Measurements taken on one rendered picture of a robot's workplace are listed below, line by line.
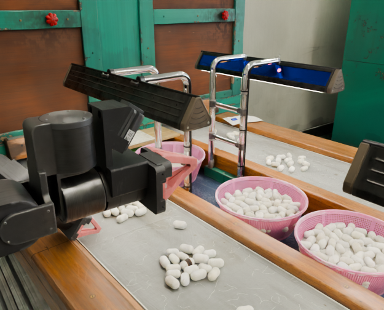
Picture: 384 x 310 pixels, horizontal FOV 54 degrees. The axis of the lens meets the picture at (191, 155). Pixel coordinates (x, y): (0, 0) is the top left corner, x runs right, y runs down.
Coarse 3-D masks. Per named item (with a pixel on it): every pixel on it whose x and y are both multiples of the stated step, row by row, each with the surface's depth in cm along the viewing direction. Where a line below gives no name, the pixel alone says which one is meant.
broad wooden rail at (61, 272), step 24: (48, 240) 90; (72, 240) 91; (24, 264) 94; (48, 264) 82; (72, 264) 82; (96, 264) 83; (48, 288) 79; (72, 288) 75; (96, 288) 75; (120, 288) 76
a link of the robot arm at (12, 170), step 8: (0, 160) 80; (8, 160) 82; (0, 168) 78; (8, 168) 80; (16, 168) 82; (24, 168) 84; (0, 176) 77; (8, 176) 78; (16, 176) 80; (24, 176) 82
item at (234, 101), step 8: (232, 96) 199; (240, 96) 203; (224, 104) 197; (232, 104) 201; (232, 112) 203; (144, 120) 167; (152, 120) 170; (144, 128) 168; (168, 128) 180; (0, 144) 131; (0, 152) 131; (24, 160) 143
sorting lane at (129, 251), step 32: (128, 224) 102; (160, 224) 102; (192, 224) 102; (96, 256) 88; (128, 256) 88; (192, 256) 88; (224, 256) 88; (256, 256) 88; (128, 288) 78; (160, 288) 78; (192, 288) 78; (224, 288) 78; (256, 288) 78; (288, 288) 78
